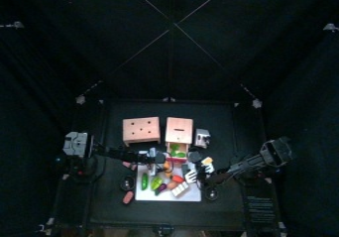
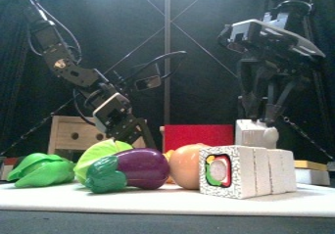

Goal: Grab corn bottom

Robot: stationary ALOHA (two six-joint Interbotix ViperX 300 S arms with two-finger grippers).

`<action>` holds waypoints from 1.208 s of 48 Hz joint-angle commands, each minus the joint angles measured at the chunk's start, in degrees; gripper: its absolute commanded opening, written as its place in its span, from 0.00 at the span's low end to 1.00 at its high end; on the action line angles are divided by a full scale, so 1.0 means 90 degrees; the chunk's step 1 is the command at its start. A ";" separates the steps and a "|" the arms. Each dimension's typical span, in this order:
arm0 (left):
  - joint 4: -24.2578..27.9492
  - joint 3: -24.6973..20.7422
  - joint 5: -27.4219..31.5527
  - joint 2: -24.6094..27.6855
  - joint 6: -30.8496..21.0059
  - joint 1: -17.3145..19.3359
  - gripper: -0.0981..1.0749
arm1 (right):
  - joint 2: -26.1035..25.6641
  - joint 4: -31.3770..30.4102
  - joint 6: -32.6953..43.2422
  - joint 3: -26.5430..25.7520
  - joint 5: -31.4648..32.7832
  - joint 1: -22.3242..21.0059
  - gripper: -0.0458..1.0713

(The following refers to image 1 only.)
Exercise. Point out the orange yellow toy corn piece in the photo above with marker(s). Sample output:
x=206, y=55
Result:
x=167, y=171

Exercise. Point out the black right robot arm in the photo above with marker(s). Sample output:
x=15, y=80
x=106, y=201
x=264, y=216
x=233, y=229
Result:
x=252, y=163

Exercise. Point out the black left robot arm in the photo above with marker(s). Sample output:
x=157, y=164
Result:
x=106, y=152

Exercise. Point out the red toy tomato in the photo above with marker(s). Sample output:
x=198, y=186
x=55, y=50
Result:
x=178, y=178

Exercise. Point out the white toy sushi roll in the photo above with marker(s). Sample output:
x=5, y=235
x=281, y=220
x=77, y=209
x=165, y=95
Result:
x=181, y=190

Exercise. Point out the peach toy onion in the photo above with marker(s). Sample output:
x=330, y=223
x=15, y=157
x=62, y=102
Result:
x=171, y=185

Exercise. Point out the green toy vegetable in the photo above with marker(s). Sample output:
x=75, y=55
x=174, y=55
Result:
x=178, y=151

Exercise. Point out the light green toy lettuce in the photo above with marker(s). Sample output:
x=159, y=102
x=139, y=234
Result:
x=157, y=182

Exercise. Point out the yellow toy block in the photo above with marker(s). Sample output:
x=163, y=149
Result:
x=208, y=160

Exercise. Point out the white cutting board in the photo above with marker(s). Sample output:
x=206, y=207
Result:
x=167, y=196

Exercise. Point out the black round toy pan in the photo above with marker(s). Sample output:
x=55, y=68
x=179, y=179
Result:
x=194, y=156

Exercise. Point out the purple toy eggplant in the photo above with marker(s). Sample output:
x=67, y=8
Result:
x=161, y=189

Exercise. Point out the green toy pea pod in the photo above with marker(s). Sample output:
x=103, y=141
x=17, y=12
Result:
x=145, y=181

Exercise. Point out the pink toy piece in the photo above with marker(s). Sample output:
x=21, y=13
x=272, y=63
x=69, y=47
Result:
x=129, y=164

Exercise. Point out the black round bowl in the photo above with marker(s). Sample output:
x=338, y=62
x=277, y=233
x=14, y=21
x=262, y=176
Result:
x=127, y=183
x=212, y=193

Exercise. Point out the wooden box with round holes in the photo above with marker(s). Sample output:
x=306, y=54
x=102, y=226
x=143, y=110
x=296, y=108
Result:
x=141, y=130

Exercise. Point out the wooden box with red face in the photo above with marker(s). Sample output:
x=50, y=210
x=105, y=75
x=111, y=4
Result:
x=179, y=134

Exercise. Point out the pink toy sausage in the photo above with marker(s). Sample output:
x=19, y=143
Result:
x=129, y=197

